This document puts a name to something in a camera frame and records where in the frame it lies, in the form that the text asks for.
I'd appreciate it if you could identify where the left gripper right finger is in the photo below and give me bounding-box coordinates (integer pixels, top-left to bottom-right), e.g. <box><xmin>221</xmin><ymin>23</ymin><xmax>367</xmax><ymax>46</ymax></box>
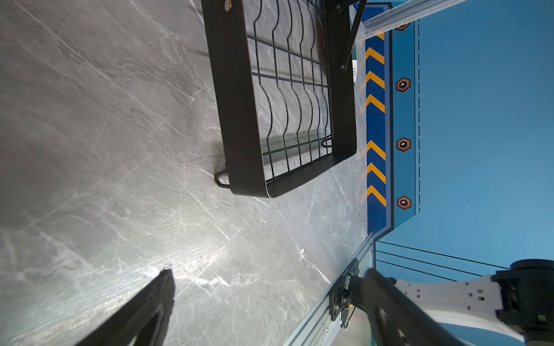
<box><xmin>361</xmin><ymin>268</ymin><xmax>463</xmax><ymax>345</ymax></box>

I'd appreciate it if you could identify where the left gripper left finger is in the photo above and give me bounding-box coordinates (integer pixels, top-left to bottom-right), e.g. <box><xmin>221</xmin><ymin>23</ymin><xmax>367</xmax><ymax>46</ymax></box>
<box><xmin>77</xmin><ymin>269</ymin><xmax>175</xmax><ymax>345</ymax></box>

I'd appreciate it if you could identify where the black wire dish rack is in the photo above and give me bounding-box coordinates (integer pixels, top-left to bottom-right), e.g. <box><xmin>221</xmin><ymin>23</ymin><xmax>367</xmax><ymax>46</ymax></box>
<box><xmin>202</xmin><ymin>1</ymin><xmax>366</xmax><ymax>198</ymax></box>

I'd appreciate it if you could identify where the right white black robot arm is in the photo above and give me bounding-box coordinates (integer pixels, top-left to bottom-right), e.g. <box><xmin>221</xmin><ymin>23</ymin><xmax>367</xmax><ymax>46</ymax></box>
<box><xmin>342</xmin><ymin>259</ymin><xmax>553</xmax><ymax>345</ymax></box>

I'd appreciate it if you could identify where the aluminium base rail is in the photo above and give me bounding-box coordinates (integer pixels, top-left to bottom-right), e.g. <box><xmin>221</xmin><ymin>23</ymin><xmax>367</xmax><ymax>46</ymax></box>
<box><xmin>284</xmin><ymin>236</ymin><xmax>375</xmax><ymax>345</ymax></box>

